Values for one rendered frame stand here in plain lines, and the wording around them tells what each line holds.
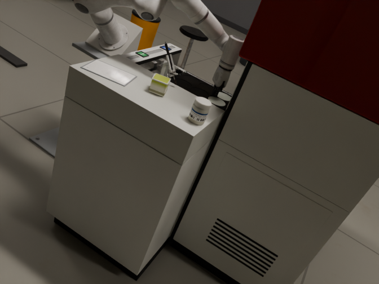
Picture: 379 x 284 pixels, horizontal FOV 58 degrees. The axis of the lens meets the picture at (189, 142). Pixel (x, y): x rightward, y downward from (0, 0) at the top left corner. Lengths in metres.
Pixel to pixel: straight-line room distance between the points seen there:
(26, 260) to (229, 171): 1.11
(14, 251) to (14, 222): 0.19
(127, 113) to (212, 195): 0.67
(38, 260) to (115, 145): 0.77
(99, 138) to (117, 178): 0.20
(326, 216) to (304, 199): 0.12
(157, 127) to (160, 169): 0.19
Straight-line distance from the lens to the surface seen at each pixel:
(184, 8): 1.62
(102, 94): 1.49
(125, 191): 1.62
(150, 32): 4.39
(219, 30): 1.70
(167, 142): 1.38
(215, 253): 2.03
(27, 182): 2.37
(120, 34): 2.17
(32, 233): 2.09
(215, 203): 1.84
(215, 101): 1.85
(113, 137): 1.52
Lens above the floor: 1.60
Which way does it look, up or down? 30 degrees down
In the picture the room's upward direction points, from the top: 22 degrees clockwise
